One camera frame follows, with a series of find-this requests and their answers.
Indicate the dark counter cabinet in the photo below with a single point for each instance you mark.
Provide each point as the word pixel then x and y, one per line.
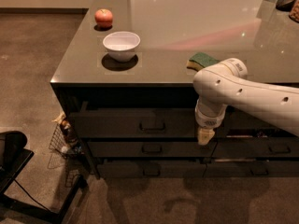
pixel 171 31

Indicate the drawer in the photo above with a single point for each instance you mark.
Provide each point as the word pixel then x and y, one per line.
pixel 253 169
pixel 237 123
pixel 266 147
pixel 151 168
pixel 150 148
pixel 134 122

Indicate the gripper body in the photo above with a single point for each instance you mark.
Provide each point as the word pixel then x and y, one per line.
pixel 209 120

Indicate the green yellow sponge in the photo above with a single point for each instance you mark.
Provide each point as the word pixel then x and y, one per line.
pixel 200 60

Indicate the snack bag in basket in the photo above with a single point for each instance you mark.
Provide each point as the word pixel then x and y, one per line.
pixel 71 144

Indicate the white bowl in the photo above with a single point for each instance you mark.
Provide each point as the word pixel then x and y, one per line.
pixel 121 46

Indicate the red apple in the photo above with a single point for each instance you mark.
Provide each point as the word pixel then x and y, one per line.
pixel 103 18

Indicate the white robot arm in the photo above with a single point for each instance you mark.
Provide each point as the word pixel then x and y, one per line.
pixel 225 83

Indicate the wire basket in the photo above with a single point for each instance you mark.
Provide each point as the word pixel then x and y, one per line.
pixel 63 157

